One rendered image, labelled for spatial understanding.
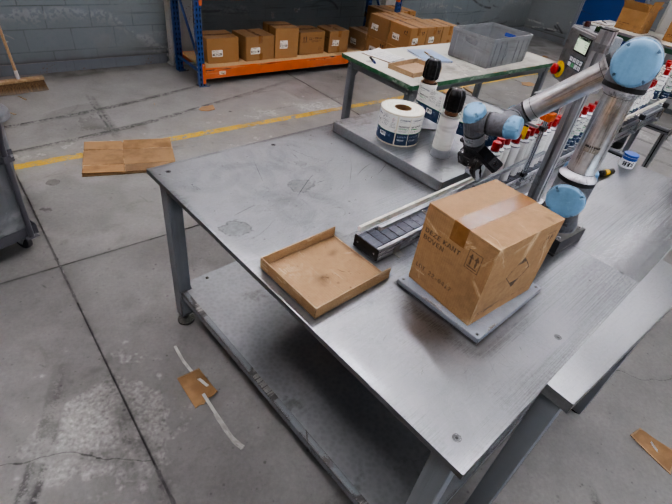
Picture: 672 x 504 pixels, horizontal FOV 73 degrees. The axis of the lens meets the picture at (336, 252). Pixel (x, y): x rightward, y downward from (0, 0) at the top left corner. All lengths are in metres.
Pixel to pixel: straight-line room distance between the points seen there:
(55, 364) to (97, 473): 0.58
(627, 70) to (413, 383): 1.00
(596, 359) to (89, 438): 1.78
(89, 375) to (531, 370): 1.76
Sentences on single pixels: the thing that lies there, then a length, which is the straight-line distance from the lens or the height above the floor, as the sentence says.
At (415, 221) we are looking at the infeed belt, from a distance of 1.62.
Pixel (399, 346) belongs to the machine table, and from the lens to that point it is 1.24.
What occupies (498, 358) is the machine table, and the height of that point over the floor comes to 0.83.
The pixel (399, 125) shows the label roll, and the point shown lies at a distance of 2.09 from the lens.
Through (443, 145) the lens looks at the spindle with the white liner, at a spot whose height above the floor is 0.94.
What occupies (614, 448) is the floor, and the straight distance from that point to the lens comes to 2.48.
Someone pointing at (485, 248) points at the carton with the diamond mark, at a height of 1.10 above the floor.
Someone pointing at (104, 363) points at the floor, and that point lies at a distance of 2.31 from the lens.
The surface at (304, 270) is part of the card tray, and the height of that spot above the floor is 0.83.
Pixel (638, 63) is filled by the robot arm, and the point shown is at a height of 1.49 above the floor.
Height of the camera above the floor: 1.75
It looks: 38 degrees down
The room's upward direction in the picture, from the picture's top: 9 degrees clockwise
